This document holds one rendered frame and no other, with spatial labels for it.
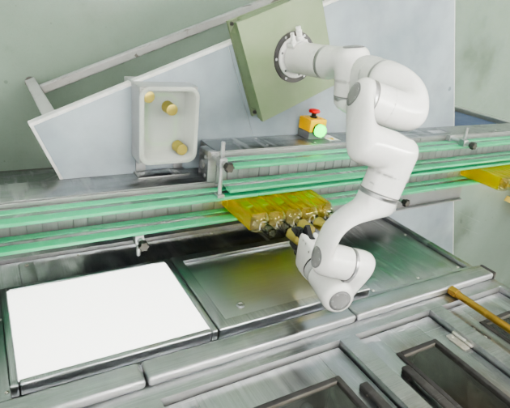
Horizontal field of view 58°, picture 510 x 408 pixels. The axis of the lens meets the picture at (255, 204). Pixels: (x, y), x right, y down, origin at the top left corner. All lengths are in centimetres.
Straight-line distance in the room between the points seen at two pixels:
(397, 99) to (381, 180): 18
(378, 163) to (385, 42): 96
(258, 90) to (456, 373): 95
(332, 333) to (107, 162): 80
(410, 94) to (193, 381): 76
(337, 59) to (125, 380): 92
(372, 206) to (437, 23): 119
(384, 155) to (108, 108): 80
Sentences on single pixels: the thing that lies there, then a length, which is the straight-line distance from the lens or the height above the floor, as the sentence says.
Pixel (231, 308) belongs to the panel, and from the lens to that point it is 119.
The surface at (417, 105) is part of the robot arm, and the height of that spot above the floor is 140.
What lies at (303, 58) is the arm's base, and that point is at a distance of 142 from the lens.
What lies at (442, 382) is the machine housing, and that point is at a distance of 121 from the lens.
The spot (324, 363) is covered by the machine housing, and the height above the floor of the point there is 147.
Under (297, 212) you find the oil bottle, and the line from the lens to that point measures 137.
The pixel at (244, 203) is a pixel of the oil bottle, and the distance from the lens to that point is 137.
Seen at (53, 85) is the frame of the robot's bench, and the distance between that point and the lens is 192.
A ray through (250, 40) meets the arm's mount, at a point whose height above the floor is 82.
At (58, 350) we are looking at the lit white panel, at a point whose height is 125.
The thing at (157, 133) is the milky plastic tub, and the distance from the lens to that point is 143.
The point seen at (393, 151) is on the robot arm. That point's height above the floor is 146.
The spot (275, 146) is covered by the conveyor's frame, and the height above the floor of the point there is 87.
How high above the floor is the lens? 207
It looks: 51 degrees down
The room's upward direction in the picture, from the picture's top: 129 degrees clockwise
